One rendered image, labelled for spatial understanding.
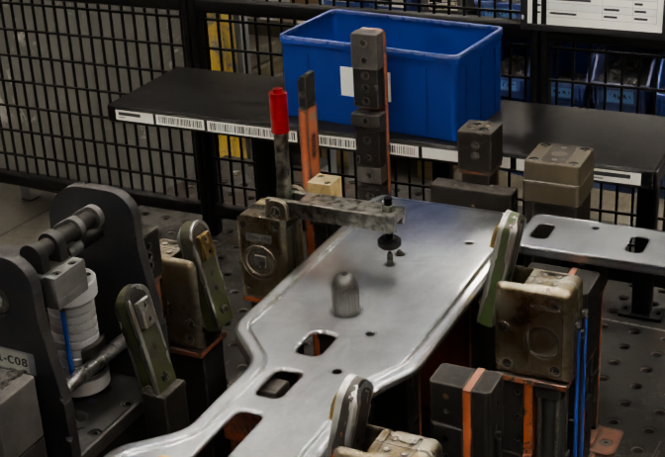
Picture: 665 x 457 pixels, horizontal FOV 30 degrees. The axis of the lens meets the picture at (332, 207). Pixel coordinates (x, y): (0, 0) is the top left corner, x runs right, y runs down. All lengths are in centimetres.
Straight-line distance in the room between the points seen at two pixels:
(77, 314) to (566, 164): 69
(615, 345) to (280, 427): 84
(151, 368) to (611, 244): 60
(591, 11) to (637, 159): 27
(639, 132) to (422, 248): 45
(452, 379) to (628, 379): 61
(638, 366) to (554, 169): 39
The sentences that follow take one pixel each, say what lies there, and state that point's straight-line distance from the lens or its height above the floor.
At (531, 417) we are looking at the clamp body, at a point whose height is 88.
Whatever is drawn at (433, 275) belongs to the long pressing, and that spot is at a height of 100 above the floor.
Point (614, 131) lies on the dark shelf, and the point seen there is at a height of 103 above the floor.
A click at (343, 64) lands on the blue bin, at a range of 186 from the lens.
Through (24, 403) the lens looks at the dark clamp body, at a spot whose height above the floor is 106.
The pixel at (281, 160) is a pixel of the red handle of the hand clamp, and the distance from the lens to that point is 152.
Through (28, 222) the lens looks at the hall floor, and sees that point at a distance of 431.
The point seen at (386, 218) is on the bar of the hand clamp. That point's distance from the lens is 147.
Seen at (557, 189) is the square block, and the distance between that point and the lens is 167.
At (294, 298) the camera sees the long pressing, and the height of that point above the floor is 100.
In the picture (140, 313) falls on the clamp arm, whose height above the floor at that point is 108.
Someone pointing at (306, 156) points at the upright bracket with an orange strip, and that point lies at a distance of 162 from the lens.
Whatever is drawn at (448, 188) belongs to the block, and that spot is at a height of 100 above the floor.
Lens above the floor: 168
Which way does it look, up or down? 24 degrees down
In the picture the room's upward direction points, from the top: 3 degrees counter-clockwise
